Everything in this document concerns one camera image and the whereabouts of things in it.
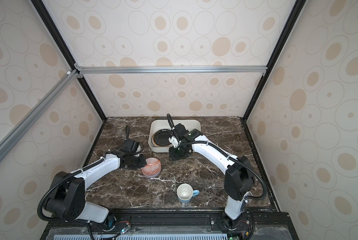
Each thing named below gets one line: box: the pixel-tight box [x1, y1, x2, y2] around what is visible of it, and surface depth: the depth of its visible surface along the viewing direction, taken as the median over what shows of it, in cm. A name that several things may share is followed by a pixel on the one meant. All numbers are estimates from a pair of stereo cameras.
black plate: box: [151, 129, 172, 147], surface depth 105 cm
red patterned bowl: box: [140, 157, 162, 178], surface depth 90 cm
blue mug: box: [176, 183, 200, 203], surface depth 78 cm
